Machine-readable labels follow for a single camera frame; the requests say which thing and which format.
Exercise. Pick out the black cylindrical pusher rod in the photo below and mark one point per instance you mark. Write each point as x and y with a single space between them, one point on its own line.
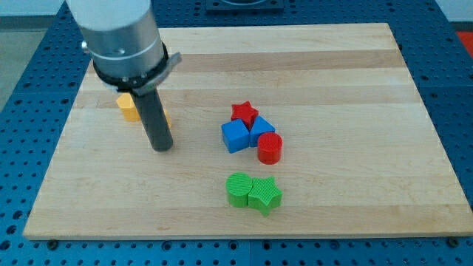
153 118

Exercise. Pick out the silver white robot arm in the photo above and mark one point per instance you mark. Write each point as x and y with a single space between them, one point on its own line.
129 56

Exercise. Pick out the blue cube block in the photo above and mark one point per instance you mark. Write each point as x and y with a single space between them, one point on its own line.
235 135

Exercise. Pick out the yellow block behind rod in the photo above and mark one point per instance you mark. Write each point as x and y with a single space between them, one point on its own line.
168 118

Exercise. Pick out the red star block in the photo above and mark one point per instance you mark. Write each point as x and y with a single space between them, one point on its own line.
245 112

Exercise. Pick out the blue triangle block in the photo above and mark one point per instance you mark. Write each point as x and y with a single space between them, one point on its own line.
260 126

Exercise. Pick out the green cylinder block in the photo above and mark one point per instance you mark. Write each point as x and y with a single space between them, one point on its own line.
238 185

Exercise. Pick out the red cylinder block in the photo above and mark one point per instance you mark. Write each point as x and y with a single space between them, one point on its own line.
269 148

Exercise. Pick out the green star block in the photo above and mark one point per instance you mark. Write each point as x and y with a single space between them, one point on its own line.
265 195

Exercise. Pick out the wooden board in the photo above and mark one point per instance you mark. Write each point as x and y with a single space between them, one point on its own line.
306 131

